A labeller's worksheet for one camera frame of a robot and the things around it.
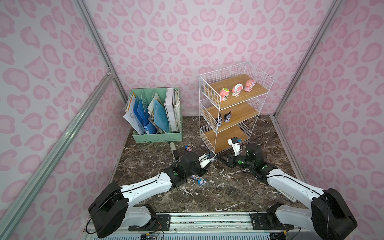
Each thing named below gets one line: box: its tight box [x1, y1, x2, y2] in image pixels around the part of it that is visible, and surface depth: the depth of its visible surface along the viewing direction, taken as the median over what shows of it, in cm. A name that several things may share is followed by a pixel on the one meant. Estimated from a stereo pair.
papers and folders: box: [123, 87, 181, 135], surface depth 97 cm
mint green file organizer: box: [126, 87, 183, 144], surface depth 100 cm
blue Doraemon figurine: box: [197, 178, 207, 186], surface depth 87 cm
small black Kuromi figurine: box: [215, 114, 223, 128], surface depth 80 cm
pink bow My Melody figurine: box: [244, 79, 256, 92], surface depth 73 cm
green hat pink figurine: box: [220, 87, 230, 102], surface depth 68 cm
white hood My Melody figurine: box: [231, 83, 244, 98], surface depth 70 cm
